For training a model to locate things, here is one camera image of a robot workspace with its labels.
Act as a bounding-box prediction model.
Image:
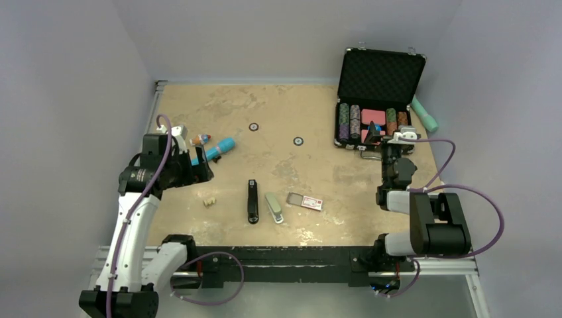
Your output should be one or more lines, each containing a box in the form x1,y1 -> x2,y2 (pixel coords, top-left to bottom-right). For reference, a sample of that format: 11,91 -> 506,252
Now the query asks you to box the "black poker chip case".
333,48 -> 427,151

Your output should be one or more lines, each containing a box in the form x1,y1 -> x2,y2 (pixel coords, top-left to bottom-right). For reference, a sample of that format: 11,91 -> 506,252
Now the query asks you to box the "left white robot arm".
78,133 -> 213,317

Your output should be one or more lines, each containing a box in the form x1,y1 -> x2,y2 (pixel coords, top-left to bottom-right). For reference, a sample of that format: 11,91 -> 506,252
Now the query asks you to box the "pink card deck box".
361,109 -> 386,126

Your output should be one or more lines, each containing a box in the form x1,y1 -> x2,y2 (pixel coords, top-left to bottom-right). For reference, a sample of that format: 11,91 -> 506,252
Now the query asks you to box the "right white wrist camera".
392,126 -> 420,144

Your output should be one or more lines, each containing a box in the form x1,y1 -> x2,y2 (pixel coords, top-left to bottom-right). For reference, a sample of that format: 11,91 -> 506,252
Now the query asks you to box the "purple cable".
375,137 -> 506,299
105,114 -> 245,318

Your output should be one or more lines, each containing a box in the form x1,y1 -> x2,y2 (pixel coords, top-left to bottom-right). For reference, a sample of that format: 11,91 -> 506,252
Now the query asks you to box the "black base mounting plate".
172,246 -> 416,289

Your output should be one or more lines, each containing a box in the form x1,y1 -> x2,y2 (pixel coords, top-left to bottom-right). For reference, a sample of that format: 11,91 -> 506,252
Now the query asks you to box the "red white staple box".
286,192 -> 323,211

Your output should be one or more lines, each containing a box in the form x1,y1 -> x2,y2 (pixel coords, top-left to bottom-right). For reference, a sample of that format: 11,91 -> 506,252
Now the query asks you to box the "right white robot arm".
365,123 -> 472,270

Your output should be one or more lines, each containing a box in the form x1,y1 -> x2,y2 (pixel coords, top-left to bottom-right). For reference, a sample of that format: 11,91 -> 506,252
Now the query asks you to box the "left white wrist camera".
156,125 -> 188,142

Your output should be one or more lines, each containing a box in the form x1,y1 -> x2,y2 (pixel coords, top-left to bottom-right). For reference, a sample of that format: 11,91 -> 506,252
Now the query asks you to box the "cream chess knight piece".
203,197 -> 216,207

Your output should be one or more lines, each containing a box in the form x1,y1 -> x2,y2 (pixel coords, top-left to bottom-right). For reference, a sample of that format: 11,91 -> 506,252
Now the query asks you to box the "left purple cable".
105,114 -> 245,318

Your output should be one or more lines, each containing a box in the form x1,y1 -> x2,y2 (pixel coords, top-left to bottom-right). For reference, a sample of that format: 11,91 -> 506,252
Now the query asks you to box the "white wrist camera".
156,125 -> 188,142
392,126 -> 420,144

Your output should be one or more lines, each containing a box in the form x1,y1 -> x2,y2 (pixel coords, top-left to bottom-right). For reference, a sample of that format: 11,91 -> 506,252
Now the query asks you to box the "blue cylindrical bottle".
191,137 -> 235,166

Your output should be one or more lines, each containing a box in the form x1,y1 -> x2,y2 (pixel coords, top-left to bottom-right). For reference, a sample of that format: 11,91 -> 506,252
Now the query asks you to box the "black stapler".
247,180 -> 259,225

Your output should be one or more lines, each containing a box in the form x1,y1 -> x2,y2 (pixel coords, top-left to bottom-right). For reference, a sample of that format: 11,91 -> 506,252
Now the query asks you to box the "beige green stapler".
264,192 -> 284,224

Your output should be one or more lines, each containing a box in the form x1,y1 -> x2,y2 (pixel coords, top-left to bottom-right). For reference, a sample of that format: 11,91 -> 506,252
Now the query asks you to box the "small red blue toy figure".
189,134 -> 211,146

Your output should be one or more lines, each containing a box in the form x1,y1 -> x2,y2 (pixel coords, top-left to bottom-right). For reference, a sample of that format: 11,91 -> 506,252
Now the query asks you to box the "teal cylindrical handle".
411,96 -> 439,133

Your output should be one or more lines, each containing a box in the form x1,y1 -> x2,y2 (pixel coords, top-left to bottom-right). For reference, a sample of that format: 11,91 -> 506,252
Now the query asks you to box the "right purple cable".
375,137 -> 506,299

